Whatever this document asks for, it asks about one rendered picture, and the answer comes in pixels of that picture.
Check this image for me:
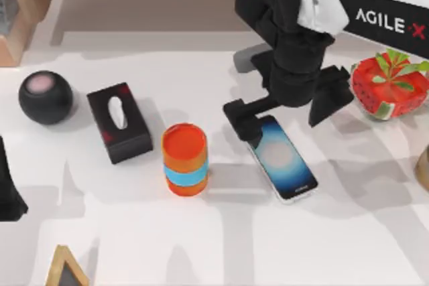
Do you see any red strawberry plant pot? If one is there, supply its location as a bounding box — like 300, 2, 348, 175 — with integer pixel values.
349, 48, 429, 122

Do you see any black smartphone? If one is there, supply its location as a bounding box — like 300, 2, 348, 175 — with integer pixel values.
247, 114, 319, 206

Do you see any orange and blue cup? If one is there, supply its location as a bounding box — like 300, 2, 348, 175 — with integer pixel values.
161, 123, 210, 197

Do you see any black tissue box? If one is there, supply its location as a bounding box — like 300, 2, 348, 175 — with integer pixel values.
86, 82, 154, 165

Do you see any brown rounded object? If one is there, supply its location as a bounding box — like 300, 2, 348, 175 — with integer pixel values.
414, 144, 429, 194

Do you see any black round speaker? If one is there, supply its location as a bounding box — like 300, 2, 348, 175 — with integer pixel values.
17, 70, 74, 126

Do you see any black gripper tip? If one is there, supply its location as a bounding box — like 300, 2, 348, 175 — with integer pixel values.
0, 135, 29, 223

